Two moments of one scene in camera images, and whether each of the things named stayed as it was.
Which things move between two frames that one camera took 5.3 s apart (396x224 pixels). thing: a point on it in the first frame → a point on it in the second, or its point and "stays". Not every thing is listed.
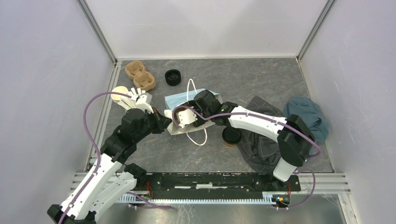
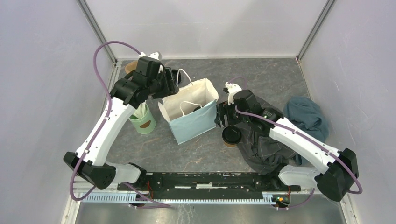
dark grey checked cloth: [261, 151] stays
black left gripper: [162, 122] → [170, 87]
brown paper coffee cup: [229, 145] stays
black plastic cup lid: [231, 136] stays
